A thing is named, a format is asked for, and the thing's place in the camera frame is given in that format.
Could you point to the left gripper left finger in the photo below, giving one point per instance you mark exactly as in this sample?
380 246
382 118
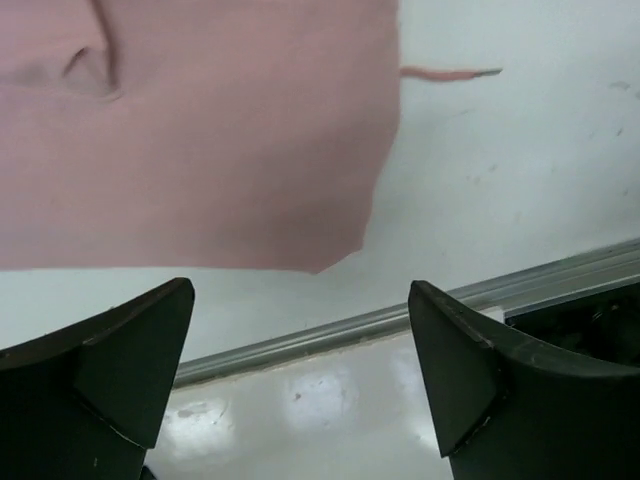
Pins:
87 401

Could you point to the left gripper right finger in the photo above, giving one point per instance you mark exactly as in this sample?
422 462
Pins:
548 394

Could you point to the pink trousers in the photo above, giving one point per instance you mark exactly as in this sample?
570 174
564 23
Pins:
222 134

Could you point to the aluminium frame rail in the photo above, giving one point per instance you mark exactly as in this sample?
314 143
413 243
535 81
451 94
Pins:
517 293

